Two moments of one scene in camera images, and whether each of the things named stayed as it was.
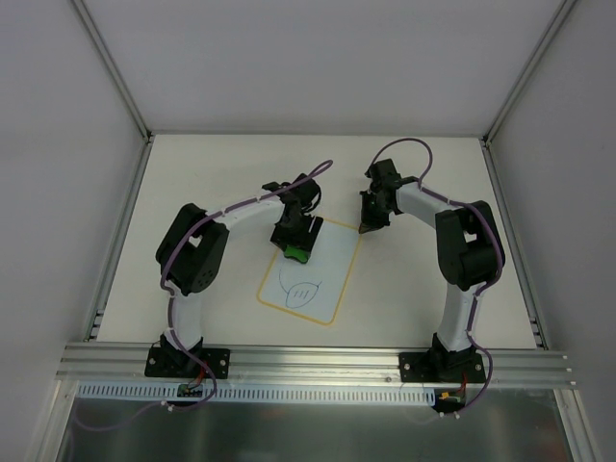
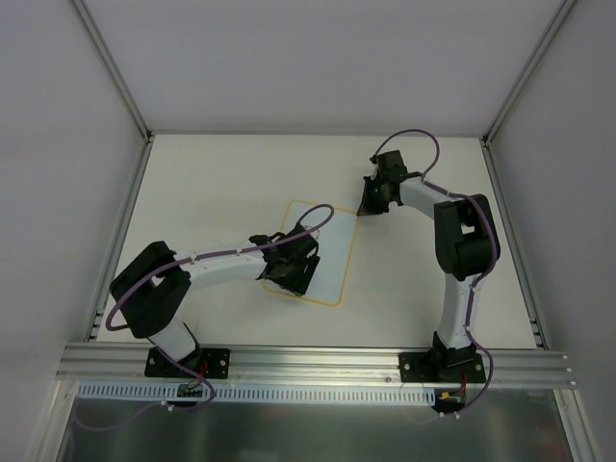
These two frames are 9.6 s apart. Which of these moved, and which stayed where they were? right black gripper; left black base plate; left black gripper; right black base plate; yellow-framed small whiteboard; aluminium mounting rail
Moved: yellow-framed small whiteboard; left black gripper; right black gripper
Stayed: aluminium mounting rail; left black base plate; right black base plate
